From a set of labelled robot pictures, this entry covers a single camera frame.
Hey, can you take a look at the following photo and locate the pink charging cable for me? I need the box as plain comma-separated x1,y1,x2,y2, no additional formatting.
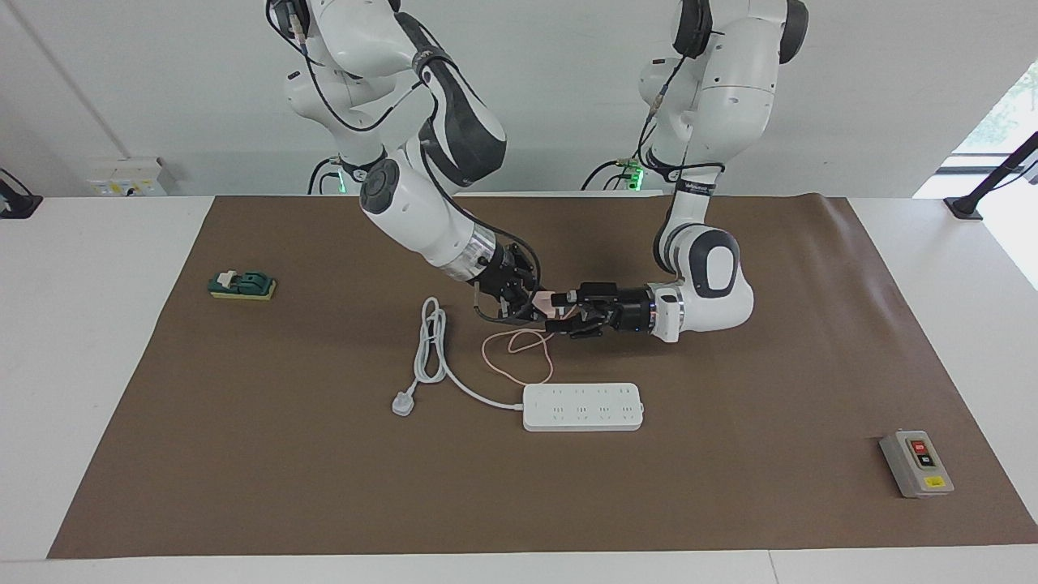
482,304,581,385

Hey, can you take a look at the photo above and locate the white power strip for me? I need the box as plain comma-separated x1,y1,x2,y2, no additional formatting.
522,383,646,432

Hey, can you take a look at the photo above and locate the brown table mat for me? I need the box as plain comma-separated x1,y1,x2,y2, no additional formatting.
47,193,1038,560

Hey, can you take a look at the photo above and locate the black table clamp stand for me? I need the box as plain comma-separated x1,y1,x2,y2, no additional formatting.
0,169,43,220
943,130,1038,221

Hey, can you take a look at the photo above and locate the black base cable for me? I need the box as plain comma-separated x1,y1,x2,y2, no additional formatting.
307,157,345,195
580,157,646,193

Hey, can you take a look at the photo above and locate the white power strip cord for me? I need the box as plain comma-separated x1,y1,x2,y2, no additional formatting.
392,297,525,418

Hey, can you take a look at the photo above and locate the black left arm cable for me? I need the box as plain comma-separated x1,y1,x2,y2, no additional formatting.
637,49,727,175

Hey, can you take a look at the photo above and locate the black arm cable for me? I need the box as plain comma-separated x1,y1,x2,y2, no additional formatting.
637,49,727,175
274,0,543,325

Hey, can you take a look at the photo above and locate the green knife switch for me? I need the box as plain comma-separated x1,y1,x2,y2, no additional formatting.
208,270,277,302

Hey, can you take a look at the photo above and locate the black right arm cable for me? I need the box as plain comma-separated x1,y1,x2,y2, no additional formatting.
274,0,543,325

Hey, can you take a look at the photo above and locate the grey on-off switch box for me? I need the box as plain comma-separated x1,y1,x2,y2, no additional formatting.
879,430,955,499

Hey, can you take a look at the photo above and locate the white wall socket box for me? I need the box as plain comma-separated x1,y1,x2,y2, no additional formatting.
88,157,176,197

